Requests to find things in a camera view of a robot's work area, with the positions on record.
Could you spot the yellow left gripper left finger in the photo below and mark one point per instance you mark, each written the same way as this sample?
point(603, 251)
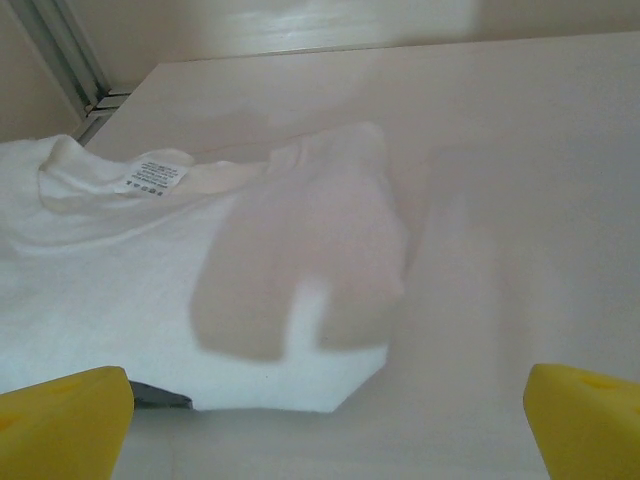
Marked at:
point(60, 430)

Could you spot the aluminium frame post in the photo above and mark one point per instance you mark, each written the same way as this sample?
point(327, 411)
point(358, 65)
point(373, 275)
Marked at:
point(65, 45)

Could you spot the aluminium side rail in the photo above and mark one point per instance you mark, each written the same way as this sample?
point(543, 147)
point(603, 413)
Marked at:
point(107, 102)

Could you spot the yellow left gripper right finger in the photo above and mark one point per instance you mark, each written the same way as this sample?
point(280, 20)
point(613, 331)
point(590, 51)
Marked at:
point(585, 430)

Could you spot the white t-shirt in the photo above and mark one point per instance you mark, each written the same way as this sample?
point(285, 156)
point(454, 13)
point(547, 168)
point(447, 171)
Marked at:
point(125, 280)

